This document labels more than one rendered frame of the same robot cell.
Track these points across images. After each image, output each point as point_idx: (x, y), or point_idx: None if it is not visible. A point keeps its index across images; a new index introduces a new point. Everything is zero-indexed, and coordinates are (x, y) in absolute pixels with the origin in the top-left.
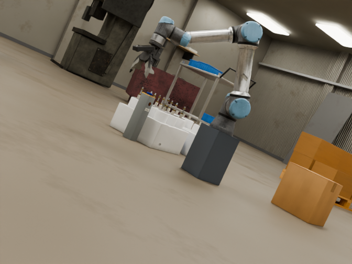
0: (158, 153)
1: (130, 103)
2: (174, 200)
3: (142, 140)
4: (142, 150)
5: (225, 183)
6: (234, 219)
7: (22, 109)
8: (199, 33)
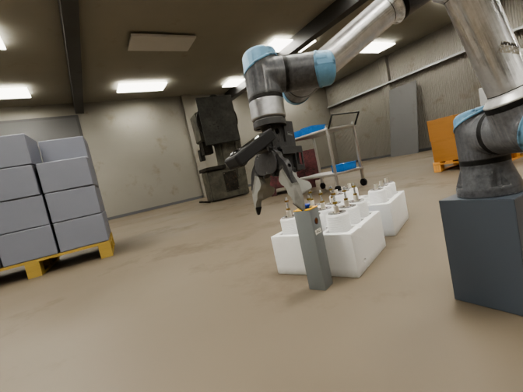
0: (383, 284)
1: (285, 229)
2: None
3: (338, 271)
4: (370, 316)
5: None
6: None
7: None
8: (334, 43)
